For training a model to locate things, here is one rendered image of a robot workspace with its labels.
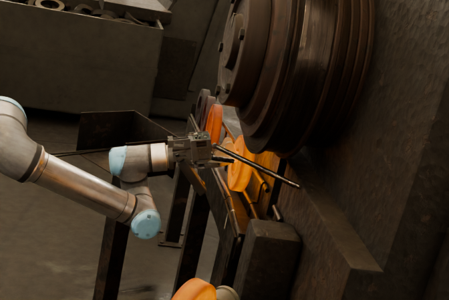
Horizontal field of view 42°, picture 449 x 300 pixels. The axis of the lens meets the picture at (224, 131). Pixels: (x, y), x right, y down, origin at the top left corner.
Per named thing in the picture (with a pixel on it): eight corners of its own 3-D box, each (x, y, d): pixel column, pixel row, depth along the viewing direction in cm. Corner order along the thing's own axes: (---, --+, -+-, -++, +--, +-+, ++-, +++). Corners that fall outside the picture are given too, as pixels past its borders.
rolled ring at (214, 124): (206, 115, 221) (215, 117, 222) (201, 160, 214) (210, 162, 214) (216, 94, 205) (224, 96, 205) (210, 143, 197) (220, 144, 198)
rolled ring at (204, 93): (204, 90, 234) (212, 91, 235) (199, 86, 252) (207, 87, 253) (196, 134, 237) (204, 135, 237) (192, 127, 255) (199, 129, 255)
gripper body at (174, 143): (213, 139, 151) (166, 143, 150) (214, 170, 154) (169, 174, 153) (210, 129, 158) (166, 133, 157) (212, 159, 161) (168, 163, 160)
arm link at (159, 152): (153, 176, 152) (153, 164, 160) (170, 174, 153) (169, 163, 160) (150, 150, 150) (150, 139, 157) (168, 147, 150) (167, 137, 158)
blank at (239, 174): (248, 131, 165) (236, 128, 164) (259, 143, 150) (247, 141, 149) (234, 182, 167) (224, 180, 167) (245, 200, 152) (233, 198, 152)
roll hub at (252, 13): (230, 89, 145) (256, -24, 136) (248, 125, 118) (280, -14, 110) (209, 85, 144) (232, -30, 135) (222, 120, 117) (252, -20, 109)
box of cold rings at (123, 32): (138, 103, 458) (156, 3, 434) (145, 140, 382) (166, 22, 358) (1, 83, 433) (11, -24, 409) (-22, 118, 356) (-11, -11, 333)
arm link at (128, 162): (112, 169, 159) (109, 141, 155) (152, 166, 160) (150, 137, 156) (111, 184, 152) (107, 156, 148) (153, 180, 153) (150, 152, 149)
